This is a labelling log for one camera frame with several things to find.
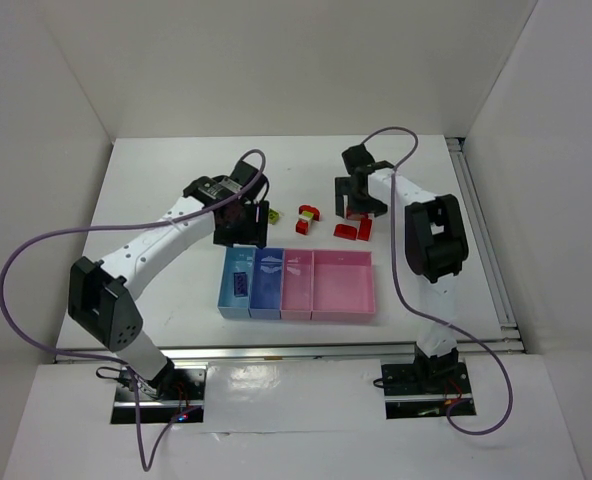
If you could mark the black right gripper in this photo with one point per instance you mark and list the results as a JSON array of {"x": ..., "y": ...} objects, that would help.
[{"x": 355, "y": 185}]

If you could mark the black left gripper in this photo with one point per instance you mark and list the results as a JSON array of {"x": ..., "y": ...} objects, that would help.
[{"x": 241, "y": 232}]

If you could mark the red rounded lego brick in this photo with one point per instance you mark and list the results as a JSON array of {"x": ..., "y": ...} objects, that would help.
[{"x": 355, "y": 216}]

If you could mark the red rectangular lego brick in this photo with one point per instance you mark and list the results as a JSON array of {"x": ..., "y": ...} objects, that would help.
[{"x": 365, "y": 229}]

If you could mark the red curved lego brick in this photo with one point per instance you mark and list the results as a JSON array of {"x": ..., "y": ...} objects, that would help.
[{"x": 345, "y": 231}]

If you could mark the purple lego brick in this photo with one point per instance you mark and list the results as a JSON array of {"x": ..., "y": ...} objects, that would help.
[{"x": 240, "y": 284}]

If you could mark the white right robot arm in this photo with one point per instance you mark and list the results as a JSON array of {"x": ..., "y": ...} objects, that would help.
[{"x": 435, "y": 246}]

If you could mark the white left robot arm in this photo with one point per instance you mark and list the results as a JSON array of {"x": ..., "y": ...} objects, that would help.
[{"x": 102, "y": 294}]

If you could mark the lime green lego brick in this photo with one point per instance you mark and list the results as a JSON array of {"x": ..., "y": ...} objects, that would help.
[{"x": 273, "y": 216}]

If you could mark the light blue container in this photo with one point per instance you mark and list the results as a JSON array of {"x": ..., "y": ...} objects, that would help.
[{"x": 237, "y": 259}]

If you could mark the dark blue container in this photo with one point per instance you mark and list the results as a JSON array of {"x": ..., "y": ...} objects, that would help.
[{"x": 266, "y": 287}]

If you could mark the red green white lego stack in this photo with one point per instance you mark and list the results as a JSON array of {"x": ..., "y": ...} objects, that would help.
[{"x": 307, "y": 215}]

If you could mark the narrow pink container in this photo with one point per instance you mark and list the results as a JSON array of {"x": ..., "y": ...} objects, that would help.
[{"x": 297, "y": 285}]

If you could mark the wide pink container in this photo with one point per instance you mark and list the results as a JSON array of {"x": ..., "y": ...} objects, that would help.
[{"x": 343, "y": 287}]

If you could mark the aluminium right rail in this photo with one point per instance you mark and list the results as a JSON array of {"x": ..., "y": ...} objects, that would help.
[{"x": 507, "y": 322}]

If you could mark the aluminium rail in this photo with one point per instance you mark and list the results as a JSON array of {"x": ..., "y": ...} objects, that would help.
[
  {"x": 503, "y": 346},
  {"x": 507, "y": 322}
]

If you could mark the aluminium front rail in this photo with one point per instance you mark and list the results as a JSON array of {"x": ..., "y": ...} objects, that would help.
[{"x": 503, "y": 346}]

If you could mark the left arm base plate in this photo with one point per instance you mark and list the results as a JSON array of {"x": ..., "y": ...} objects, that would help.
[{"x": 183, "y": 397}]

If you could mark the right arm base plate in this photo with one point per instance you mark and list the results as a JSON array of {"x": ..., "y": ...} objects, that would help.
[{"x": 406, "y": 396}]

